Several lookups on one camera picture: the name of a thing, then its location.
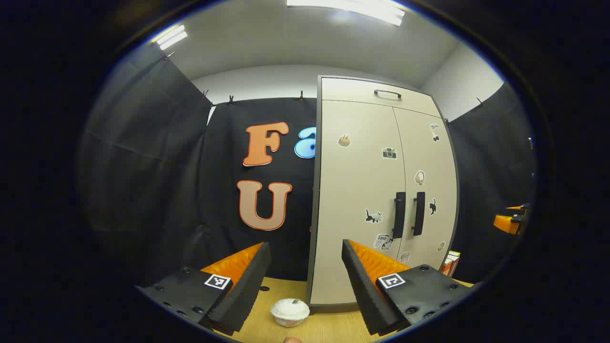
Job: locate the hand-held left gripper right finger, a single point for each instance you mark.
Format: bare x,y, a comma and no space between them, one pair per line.
364,286

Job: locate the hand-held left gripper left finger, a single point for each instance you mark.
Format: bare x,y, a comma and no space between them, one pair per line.
248,281

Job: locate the small white yellow box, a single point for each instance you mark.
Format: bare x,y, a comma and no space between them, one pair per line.
455,254

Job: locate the small brown white box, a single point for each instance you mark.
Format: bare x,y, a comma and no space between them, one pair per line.
448,267

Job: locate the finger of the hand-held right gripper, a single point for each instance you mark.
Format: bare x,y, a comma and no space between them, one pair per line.
505,224
517,207

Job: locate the small white round container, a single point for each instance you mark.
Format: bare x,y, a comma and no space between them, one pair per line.
289,312

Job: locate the wide ceiling light panel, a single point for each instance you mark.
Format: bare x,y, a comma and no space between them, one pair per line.
352,8

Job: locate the white double-door shoe cabinet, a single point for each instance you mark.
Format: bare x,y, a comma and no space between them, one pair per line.
315,190

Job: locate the headphone-sticker shoe cabinet door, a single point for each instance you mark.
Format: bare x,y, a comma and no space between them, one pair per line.
424,147

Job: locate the narrow ceiling light strip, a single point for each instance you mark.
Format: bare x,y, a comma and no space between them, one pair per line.
171,37

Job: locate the camera-sticker shoe cabinet door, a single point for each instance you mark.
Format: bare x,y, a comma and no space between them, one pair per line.
352,190

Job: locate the black backdrop cloth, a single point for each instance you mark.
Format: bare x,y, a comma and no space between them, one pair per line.
157,166

